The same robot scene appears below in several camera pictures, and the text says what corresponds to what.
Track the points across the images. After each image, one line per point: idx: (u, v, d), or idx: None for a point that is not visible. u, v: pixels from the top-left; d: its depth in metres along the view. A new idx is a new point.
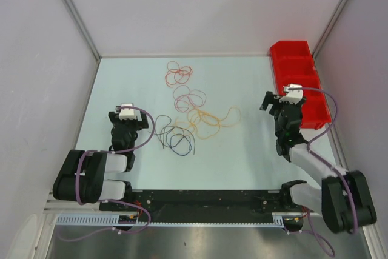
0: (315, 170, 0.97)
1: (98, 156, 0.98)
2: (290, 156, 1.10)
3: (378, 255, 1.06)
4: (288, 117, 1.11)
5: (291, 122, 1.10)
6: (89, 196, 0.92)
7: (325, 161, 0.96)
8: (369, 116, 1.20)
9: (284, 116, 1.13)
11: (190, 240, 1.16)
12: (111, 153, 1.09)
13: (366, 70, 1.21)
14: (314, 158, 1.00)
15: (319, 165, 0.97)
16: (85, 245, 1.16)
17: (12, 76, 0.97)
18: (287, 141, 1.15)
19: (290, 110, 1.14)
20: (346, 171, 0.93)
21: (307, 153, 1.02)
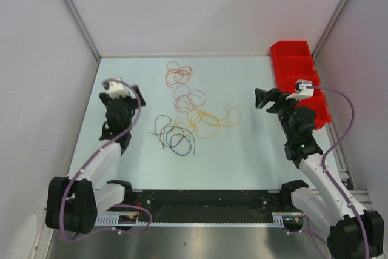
0: (329, 198, 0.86)
1: (86, 184, 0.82)
2: (300, 166, 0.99)
3: (378, 255, 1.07)
4: (301, 121, 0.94)
5: (304, 127, 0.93)
6: (84, 226, 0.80)
7: (342, 191, 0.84)
8: (368, 116, 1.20)
9: (296, 119, 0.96)
11: (190, 240, 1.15)
12: (101, 151, 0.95)
13: (366, 71, 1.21)
14: (330, 183, 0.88)
15: (335, 194, 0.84)
16: (85, 245, 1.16)
17: (12, 76, 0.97)
18: (297, 145, 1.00)
19: (303, 111, 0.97)
20: (364, 209, 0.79)
21: (322, 173, 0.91)
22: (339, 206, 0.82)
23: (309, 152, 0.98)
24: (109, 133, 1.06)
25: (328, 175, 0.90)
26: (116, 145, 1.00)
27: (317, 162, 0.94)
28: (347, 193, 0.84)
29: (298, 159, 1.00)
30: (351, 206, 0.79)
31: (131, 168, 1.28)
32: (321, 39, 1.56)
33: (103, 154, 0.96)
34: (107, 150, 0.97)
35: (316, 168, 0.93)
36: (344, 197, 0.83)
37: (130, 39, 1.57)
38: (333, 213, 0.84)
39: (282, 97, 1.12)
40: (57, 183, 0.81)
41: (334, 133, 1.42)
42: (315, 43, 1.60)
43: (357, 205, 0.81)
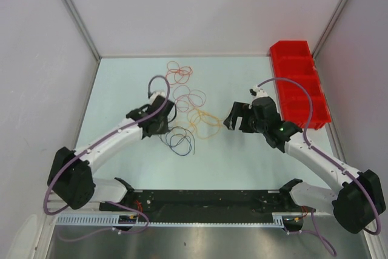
0: (322, 171, 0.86)
1: (85, 167, 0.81)
2: (287, 150, 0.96)
3: (378, 255, 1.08)
4: (260, 104, 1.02)
5: (265, 107, 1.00)
6: (76, 201, 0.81)
7: (333, 161, 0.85)
8: (368, 116, 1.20)
9: (256, 105, 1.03)
11: (190, 240, 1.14)
12: (117, 132, 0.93)
13: (365, 70, 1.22)
14: (321, 158, 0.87)
15: (327, 166, 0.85)
16: (84, 245, 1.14)
17: (12, 76, 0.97)
18: (276, 129, 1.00)
19: (260, 99, 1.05)
20: (357, 171, 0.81)
21: (309, 150, 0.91)
22: (336, 176, 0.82)
23: (290, 134, 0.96)
24: (138, 113, 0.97)
25: (316, 150, 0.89)
26: (140, 128, 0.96)
27: (301, 141, 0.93)
28: (338, 161, 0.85)
29: (282, 143, 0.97)
30: (347, 172, 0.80)
31: (131, 168, 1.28)
32: (321, 39, 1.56)
33: (119, 136, 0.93)
34: (127, 131, 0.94)
35: (301, 147, 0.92)
36: (337, 166, 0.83)
37: (130, 39, 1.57)
38: (332, 185, 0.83)
39: (244, 107, 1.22)
40: (63, 153, 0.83)
41: (333, 133, 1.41)
42: (315, 43, 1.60)
43: (351, 169, 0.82)
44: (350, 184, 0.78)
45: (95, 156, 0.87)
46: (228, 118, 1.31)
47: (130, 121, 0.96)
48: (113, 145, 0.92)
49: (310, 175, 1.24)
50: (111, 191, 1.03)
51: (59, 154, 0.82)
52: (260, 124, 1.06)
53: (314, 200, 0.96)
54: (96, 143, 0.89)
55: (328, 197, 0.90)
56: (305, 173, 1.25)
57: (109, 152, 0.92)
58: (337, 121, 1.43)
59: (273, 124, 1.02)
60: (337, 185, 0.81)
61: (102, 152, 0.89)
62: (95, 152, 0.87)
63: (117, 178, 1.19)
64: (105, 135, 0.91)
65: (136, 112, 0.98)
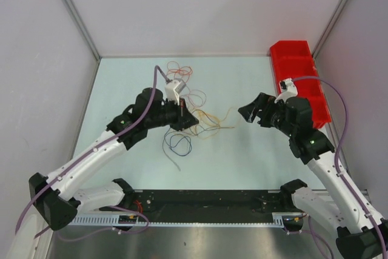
0: (342, 204, 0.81)
1: (55, 198, 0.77)
2: (308, 164, 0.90)
3: None
4: (296, 108, 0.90)
5: (301, 112, 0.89)
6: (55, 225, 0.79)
7: (359, 199, 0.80)
8: (368, 117, 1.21)
9: (291, 107, 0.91)
11: (191, 240, 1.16)
12: (94, 151, 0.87)
13: (365, 71, 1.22)
14: (346, 190, 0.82)
15: (350, 202, 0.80)
16: (85, 245, 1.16)
17: (13, 76, 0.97)
18: (305, 139, 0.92)
19: (296, 100, 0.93)
20: (381, 218, 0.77)
21: (336, 178, 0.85)
22: (357, 216, 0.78)
23: (319, 149, 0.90)
24: (120, 123, 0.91)
25: (343, 180, 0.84)
26: (119, 143, 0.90)
27: (330, 163, 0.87)
28: (364, 201, 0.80)
29: (308, 156, 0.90)
30: (370, 216, 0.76)
31: (131, 169, 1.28)
32: (321, 39, 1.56)
33: (96, 154, 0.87)
34: (103, 149, 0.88)
35: (329, 171, 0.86)
36: (361, 205, 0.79)
37: (130, 39, 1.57)
38: (348, 221, 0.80)
39: (270, 101, 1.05)
40: (35, 182, 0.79)
41: (334, 133, 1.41)
42: (315, 43, 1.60)
43: (375, 214, 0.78)
44: (370, 230, 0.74)
45: (66, 184, 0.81)
46: (248, 110, 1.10)
47: (111, 134, 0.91)
48: (90, 167, 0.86)
49: (310, 176, 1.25)
50: (107, 198, 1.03)
51: (32, 183, 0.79)
52: (288, 127, 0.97)
53: (313, 213, 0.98)
54: (68, 168, 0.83)
55: (334, 219, 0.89)
56: (305, 174, 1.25)
57: (85, 176, 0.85)
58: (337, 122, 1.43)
59: (302, 131, 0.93)
60: (354, 224, 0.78)
61: (76, 179, 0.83)
62: (66, 180, 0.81)
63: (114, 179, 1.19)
64: (78, 158, 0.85)
65: (116, 122, 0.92)
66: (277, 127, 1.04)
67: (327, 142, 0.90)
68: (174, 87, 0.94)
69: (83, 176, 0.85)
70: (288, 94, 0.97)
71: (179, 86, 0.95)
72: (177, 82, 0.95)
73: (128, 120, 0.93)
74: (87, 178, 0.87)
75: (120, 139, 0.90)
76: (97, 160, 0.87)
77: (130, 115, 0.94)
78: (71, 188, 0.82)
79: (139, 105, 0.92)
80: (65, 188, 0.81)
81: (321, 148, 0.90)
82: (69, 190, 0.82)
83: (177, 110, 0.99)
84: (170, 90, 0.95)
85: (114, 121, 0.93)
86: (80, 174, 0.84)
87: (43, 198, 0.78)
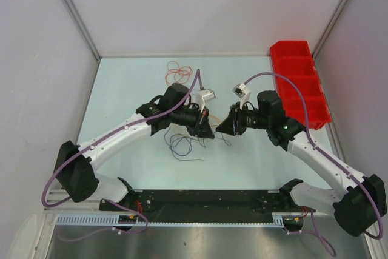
0: (326, 173, 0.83)
1: (86, 164, 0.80)
2: (290, 150, 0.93)
3: (378, 255, 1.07)
4: (267, 100, 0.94)
5: (273, 103, 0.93)
6: (76, 196, 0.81)
7: (337, 164, 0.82)
8: (365, 113, 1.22)
9: (262, 100, 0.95)
11: (190, 239, 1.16)
12: (125, 128, 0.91)
13: (364, 68, 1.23)
14: (325, 159, 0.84)
15: (331, 169, 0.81)
16: (85, 245, 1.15)
17: (12, 76, 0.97)
18: (280, 127, 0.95)
19: (266, 93, 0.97)
20: (362, 175, 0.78)
21: (314, 151, 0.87)
22: (340, 180, 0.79)
23: (294, 133, 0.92)
24: (149, 109, 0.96)
25: (320, 151, 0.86)
26: (148, 125, 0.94)
27: (305, 141, 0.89)
28: (343, 164, 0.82)
29: (286, 141, 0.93)
30: (352, 176, 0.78)
31: (131, 168, 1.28)
32: (321, 39, 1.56)
33: (127, 132, 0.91)
34: (134, 128, 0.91)
35: (306, 147, 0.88)
36: (342, 169, 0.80)
37: (130, 39, 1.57)
38: (336, 188, 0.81)
39: (237, 110, 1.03)
40: (68, 148, 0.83)
41: (334, 133, 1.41)
42: (315, 43, 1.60)
43: (356, 173, 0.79)
44: (355, 189, 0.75)
45: (98, 153, 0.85)
46: (230, 124, 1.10)
47: (140, 116, 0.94)
48: (119, 142, 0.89)
49: (310, 174, 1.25)
50: (113, 191, 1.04)
51: (65, 148, 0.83)
52: (264, 121, 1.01)
53: (313, 201, 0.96)
54: (100, 139, 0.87)
55: (330, 199, 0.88)
56: (305, 174, 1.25)
57: (113, 150, 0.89)
58: (337, 122, 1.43)
59: (277, 121, 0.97)
60: (341, 190, 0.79)
61: (106, 150, 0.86)
62: (99, 149, 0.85)
63: (119, 178, 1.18)
64: (110, 133, 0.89)
65: (146, 107, 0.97)
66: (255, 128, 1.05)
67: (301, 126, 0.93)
68: (202, 94, 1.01)
69: (112, 149, 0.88)
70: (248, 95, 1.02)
71: (207, 96, 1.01)
72: (208, 92, 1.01)
73: (156, 108, 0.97)
74: (112, 154, 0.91)
75: (149, 122, 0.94)
76: (125, 137, 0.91)
77: (156, 105, 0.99)
78: (100, 159, 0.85)
79: (168, 96, 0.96)
80: (96, 156, 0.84)
81: (297, 131, 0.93)
82: (98, 160, 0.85)
83: (197, 114, 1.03)
84: (199, 97, 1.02)
85: (143, 107, 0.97)
86: (111, 147, 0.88)
87: (75, 164, 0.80)
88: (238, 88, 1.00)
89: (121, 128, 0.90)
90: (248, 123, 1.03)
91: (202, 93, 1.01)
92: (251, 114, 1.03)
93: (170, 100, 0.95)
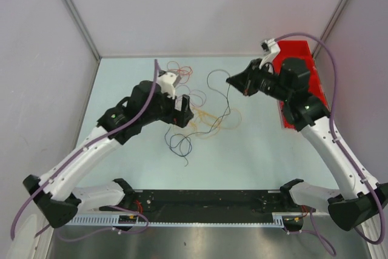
0: (339, 171, 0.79)
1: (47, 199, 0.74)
2: (303, 131, 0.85)
3: (378, 255, 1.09)
4: (293, 71, 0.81)
5: (300, 76, 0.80)
6: (54, 224, 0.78)
7: (354, 164, 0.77)
8: (367, 113, 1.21)
9: (288, 71, 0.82)
11: (190, 239, 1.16)
12: (83, 150, 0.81)
13: (364, 67, 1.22)
14: (342, 156, 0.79)
15: (346, 169, 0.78)
16: (85, 245, 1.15)
17: (11, 75, 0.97)
18: (301, 105, 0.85)
19: (294, 62, 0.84)
20: (376, 182, 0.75)
21: (333, 144, 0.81)
22: (353, 183, 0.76)
23: (313, 114, 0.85)
24: (111, 116, 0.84)
25: (339, 146, 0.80)
26: (111, 140, 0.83)
27: (325, 130, 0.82)
28: (359, 166, 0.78)
29: (302, 122, 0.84)
30: (366, 182, 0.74)
31: (131, 168, 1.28)
32: (321, 39, 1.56)
33: (87, 154, 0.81)
34: (94, 147, 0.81)
35: (325, 137, 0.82)
36: (357, 171, 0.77)
37: (130, 39, 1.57)
38: (344, 187, 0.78)
39: (256, 68, 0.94)
40: (28, 183, 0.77)
41: None
42: (315, 43, 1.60)
43: (371, 179, 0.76)
44: (367, 196, 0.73)
45: (59, 187, 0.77)
46: (239, 79, 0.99)
47: (101, 131, 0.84)
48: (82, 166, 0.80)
49: (310, 174, 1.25)
50: (108, 197, 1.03)
51: (26, 185, 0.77)
52: (282, 93, 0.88)
53: (313, 199, 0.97)
54: (60, 170, 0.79)
55: (327, 194, 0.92)
56: (305, 174, 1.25)
57: (77, 175, 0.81)
58: (337, 122, 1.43)
59: (297, 96, 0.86)
60: (350, 191, 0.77)
61: (67, 180, 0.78)
62: (59, 181, 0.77)
63: (114, 180, 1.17)
64: (70, 158, 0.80)
65: (107, 117, 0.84)
66: (267, 94, 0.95)
67: (323, 108, 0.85)
68: (166, 80, 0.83)
69: (76, 175, 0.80)
70: (274, 54, 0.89)
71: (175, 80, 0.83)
72: (174, 76, 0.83)
73: (122, 113, 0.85)
74: (82, 177, 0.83)
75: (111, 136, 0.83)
76: (88, 158, 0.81)
77: (122, 107, 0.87)
78: (64, 190, 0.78)
79: (136, 97, 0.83)
80: (57, 190, 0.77)
81: (317, 114, 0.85)
82: (63, 191, 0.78)
83: (172, 102, 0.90)
84: (162, 84, 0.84)
85: (105, 115, 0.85)
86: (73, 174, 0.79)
87: (39, 199, 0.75)
88: (266, 43, 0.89)
89: (80, 150, 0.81)
90: (262, 87, 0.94)
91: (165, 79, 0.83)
92: (269, 78, 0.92)
93: (139, 102, 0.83)
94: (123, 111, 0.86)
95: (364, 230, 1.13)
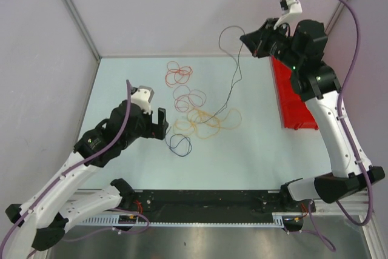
0: (336, 149, 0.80)
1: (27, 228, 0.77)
2: (310, 100, 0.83)
3: (378, 255, 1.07)
4: (308, 34, 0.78)
5: (314, 39, 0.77)
6: (40, 247, 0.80)
7: (353, 145, 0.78)
8: (366, 110, 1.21)
9: (304, 33, 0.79)
11: (190, 239, 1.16)
12: (60, 179, 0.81)
13: (364, 64, 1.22)
14: (343, 135, 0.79)
15: (344, 148, 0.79)
16: (85, 245, 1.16)
17: (11, 76, 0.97)
18: (310, 74, 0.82)
19: (310, 26, 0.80)
20: (370, 165, 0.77)
21: (336, 121, 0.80)
22: (347, 162, 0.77)
23: (322, 86, 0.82)
24: (88, 141, 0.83)
25: (342, 124, 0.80)
26: (88, 167, 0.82)
27: (332, 105, 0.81)
28: (357, 147, 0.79)
29: (310, 91, 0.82)
30: (360, 164, 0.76)
31: (131, 168, 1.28)
32: None
33: (63, 183, 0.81)
34: (71, 175, 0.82)
35: (330, 113, 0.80)
36: (354, 152, 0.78)
37: (131, 39, 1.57)
38: (337, 165, 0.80)
39: (269, 27, 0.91)
40: (11, 213, 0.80)
41: None
42: None
43: (365, 162, 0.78)
44: (357, 178, 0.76)
45: (39, 217, 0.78)
46: (252, 39, 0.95)
47: (78, 158, 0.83)
48: (60, 194, 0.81)
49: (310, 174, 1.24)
50: (102, 205, 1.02)
51: (10, 214, 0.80)
52: (293, 59, 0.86)
53: (305, 188, 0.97)
54: (39, 199, 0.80)
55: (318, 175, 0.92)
56: (306, 174, 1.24)
57: (57, 203, 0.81)
58: None
59: (309, 65, 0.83)
60: (342, 170, 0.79)
61: (46, 209, 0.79)
62: (39, 211, 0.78)
63: (114, 179, 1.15)
64: (47, 187, 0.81)
65: (83, 141, 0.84)
66: (277, 58, 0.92)
67: (334, 81, 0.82)
68: (143, 98, 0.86)
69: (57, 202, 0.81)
70: (293, 15, 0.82)
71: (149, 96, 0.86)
72: (147, 92, 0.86)
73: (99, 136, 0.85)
74: (62, 203, 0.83)
75: (87, 162, 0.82)
76: (66, 187, 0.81)
77: (100, 130, 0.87)
78: (45, 219, 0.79)
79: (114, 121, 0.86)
80: (38, 221, 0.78)
81: (327, 87, 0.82)
82: (44, 219, 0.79)
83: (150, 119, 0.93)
84: (139, 101, 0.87)
85: (81, 139, 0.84)
86: (51, 202, 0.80)
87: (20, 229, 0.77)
88: (285, 0, 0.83)
89: (58, 179, 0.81)
90: (273, 51, 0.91)
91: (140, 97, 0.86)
92: (282, 42, 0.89)
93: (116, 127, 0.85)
94: (101, 133, 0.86)
95: (364, 230, 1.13)
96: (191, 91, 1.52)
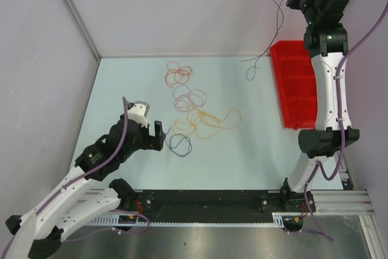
0: (322, 104, 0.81)
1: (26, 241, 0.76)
2: (314, 56, 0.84)
3: (378, 255, 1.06)
4: None
5: None
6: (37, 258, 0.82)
7: (339, 104, 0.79)
8: (365, 110, 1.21)
9: None
11: (190, 239, 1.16)
12: (62, 191, 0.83)
13: (363, 65, 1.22)
14: (333, 92, 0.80)
15: (330, 105, 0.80)
16: (86, 244, 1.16)
17: (11, 75, 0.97)
18: (323, 32, 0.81)
19: None
20: (348, 125, 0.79)
21: (331, 80, 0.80)
22: (328, 117, 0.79)
23: (330, 46, 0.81)
24: (88, 156, 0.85)
25: (337, 83, 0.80)
26: (88, 181, 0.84)
27: (333, 64, 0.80)
28: (344, 105, 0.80)
29: (317, 47, 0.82)
30: (340, 122, 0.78)
31: (131, 168, 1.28)
32: None
33: (64, 195, 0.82)
34: (72, 188, 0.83)
35: (329, 71, 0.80)
36: (337, 110, 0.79)
37: (130, 39, 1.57)
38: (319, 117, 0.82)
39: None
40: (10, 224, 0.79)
41: None
42: None
43: (345, 121, 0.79)
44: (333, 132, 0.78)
45: (39, 227, 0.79)
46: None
47: (78, 171, 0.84)
48: (60, 205, 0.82)
49: None
50: (100, 210, 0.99)
51: (10, 224, 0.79)
52: (311, 14, 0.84)
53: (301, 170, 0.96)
54: (40, 210, 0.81)
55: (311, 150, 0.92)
56: None
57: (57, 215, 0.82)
58: None
59: (325, 23, 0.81)
60: (321, 122, 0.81)
61: (46, 220, 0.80)
62: (39, 222, 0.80)
63: (114, 180, 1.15)
64: (49, 198, 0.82)
65: (84, 156, 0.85)
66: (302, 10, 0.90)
67: (344, 43, 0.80)
68: (140, 113, 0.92)
69: (56, 215, 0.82)
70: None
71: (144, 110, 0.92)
72: (142, 107, 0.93)
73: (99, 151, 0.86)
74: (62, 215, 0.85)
75: (87, 176, 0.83)
76: (66, 199, 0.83)
77: (100, 144, 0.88)
78: (44, 230, 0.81)
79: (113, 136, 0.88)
80: (37, 230, 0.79)
81: (335, 47, 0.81)
82: (42, 230, 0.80)
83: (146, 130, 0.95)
84: (136, 116, 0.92)
85: (82, 154, 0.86)
86: (51, 215, 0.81)
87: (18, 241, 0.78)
88: None
89: (59, 191, 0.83)
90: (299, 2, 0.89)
91: (136, 111, 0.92)
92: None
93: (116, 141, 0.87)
94: (100, 147, 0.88)
95: (364, 230, 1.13)
96: (191, 92, 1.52)
